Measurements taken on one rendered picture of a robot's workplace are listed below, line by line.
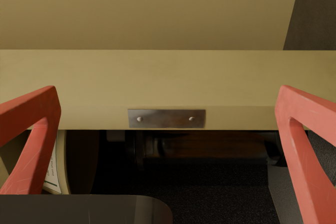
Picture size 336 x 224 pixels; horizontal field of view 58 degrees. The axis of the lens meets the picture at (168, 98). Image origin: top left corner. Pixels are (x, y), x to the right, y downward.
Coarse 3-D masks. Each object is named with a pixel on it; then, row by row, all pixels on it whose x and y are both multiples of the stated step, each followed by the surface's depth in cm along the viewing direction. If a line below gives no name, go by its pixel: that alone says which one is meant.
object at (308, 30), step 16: (304, 0) 57; (320, 0) 51; (304, 16) 57; (320, 16) 51; (288, 32) 65; (304, 32) 57; (320, 32) 51; (288, 48) 65; (304, 48) 57; (320, 48) 51
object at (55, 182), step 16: (64, 144) 35; (80, 144) 50; (96, 144) 52; (64, 160) 35; (80, 160) 49; (96, 160) 51; (48, 176) 36; (64, 176) 35; (80, 176) 48; (64, 192) 37; (80, 192) 45
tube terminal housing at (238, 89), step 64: (0, 64) 33; (64, 64) 33; (128, 64) 33; (192, 64) 33; (256, 64) 33; (320, 64) 33; (64, 128) 29; (128, 128) 29; (192, 128) 29; (256, 128) 29
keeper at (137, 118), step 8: (128, 112) 28; (136, 112) 28; (144, 112) 28; (152, 112) 28; (160, 112) 28; (168, 112) 28; (176, 112) 28; (184, 112) 28; (192, 112) 28; (200, 112) 28; (128, 120) 28; (136, 120) 28; (144, 120) 28; (152, 120) 28; (160, 120) 28; (168, 120) 28; (176, 120) 28; (184, 120) 28; (192, 120) 28; (200, 120) 28
